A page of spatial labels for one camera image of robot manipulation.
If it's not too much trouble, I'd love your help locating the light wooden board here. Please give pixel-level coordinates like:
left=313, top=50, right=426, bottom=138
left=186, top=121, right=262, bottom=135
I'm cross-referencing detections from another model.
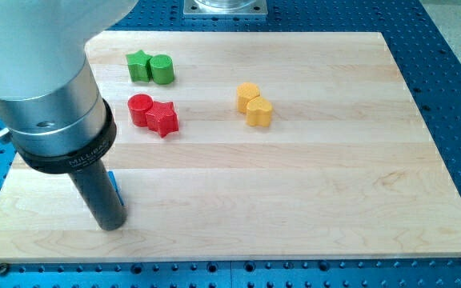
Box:
left=0, top=31, right=461, bottom=263

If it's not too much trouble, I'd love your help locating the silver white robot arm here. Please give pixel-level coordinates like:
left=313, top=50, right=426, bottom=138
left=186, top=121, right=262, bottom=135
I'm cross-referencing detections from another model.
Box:
left=0, top=0, right=136, bottom=230

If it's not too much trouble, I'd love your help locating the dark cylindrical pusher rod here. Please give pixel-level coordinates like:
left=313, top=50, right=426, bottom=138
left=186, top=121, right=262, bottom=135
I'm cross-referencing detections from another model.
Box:
left=69, top=160, right=127, bottom=230

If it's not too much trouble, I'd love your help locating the yellow heart block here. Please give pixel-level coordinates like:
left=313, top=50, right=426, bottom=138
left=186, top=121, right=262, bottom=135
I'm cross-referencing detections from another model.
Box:
left=246, top=96, right=273, bottom=127

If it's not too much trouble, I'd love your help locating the yellow hexagon block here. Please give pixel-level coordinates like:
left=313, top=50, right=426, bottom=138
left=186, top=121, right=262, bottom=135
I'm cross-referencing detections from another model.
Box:
left=236, top=82, right=260, bottom=114

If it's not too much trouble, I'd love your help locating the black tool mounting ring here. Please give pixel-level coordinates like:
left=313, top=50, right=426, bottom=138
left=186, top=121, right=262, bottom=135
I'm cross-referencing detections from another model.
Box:
left=14, top=99, right=117, bottom=174

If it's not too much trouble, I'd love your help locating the green star block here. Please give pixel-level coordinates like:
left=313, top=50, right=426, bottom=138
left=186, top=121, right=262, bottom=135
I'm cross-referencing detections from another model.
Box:
left=126, top=50, right=152, bottom=82

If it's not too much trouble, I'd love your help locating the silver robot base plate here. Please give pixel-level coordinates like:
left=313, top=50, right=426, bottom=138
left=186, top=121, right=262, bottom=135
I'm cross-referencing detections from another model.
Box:
left=183, top=0, right=268, bottom=16

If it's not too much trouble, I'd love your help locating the red cylinder block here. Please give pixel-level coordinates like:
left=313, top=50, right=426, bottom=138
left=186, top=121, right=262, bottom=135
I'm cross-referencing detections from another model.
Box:
left=127, top=94, right=153, bottom=127

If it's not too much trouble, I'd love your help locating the green cylinder block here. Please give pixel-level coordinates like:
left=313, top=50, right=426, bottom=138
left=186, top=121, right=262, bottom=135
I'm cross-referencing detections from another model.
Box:
left=150, top=54, right=174, bottom=85

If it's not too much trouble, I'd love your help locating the blue block behind rod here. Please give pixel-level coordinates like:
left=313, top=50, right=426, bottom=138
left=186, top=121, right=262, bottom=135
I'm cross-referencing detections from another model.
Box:
left=107, top=170, right=125, bottom=206

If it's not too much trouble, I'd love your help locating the red star block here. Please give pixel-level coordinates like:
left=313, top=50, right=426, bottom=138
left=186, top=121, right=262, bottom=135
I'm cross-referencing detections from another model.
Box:
left=146, top=101, right=178, bottom=138

